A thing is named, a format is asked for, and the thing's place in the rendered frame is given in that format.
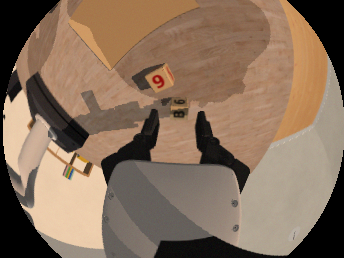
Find orange flat mat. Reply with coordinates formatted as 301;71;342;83
68;0;200;71

